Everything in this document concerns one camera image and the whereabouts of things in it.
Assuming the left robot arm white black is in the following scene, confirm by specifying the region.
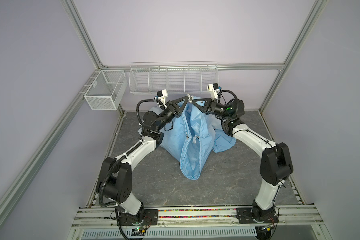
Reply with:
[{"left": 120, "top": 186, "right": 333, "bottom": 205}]
[{"left": 96, "top": 96, "right": 190, "bottom": 223}]

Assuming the long white wire basket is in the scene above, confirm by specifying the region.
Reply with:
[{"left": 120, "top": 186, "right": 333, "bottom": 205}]
[{"left": 129, "top": 62, "right": 219, "bottom": 94}]

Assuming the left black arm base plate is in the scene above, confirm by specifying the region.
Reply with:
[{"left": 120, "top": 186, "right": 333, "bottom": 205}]
[{"left": 118, "top": 209, "right": 159, "bottom": 226}]

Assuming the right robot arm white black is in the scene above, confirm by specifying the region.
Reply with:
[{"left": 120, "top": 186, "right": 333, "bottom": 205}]
[{"left": 190, "top": 90, "right": 294, "bottom": 224}]

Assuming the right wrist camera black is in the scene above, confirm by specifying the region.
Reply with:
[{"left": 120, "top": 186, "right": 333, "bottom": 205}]
[{"left": 207, "top": 83, "right": 221, "bottom": 100}]

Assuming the small white mesh basket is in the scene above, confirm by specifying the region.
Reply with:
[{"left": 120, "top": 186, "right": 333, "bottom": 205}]
[{"left": 84, "top": 70, "right": 128, "bottom": 111}]

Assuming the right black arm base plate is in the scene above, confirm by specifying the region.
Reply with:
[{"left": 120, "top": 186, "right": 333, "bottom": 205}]
[{"left": 236, "top": 207, "right": 279, "bottom": 224}]

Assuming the white slotted cable duct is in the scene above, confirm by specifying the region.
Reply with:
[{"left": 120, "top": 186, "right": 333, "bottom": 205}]
[{"left": 81, "top": 226, "right": 257, "bottom": 240}]

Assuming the aluminium front rail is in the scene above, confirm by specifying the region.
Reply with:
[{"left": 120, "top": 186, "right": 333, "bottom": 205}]
[{"left": 71, "top": 205, "right": 324, "bottom": 229}]

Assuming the light blue jacket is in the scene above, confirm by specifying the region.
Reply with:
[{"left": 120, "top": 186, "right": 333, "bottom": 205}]
[{"left": 149, "top": 101, "right": 236, "bottom": 180}]

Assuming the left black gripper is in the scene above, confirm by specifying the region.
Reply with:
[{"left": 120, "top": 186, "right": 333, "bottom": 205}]
[{"left": 156, "top": 97, "right": 189, "bottom": 132}]

